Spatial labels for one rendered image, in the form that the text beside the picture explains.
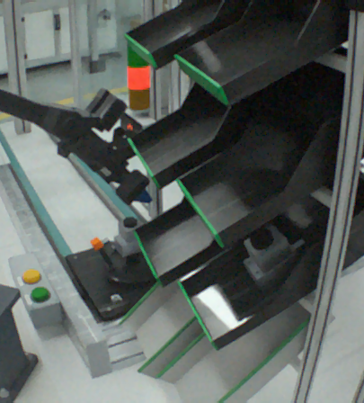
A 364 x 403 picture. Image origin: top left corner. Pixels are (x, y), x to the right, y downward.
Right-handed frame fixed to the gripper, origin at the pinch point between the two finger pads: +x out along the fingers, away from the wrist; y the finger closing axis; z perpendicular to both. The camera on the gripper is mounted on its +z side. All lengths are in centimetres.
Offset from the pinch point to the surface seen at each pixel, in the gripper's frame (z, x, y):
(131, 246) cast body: -9.7, 8.5, -2.4
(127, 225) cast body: -6.9, 4.8, -1.1
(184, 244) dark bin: -0.6, -6.1, -28.3
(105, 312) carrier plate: -22.4, 7.7, -10.8
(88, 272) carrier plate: -21.0, 9.0, 3.4
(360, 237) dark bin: 16, -6, -51
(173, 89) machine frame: 33, 41, 78
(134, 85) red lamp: 16.2, -5.8, 17.2
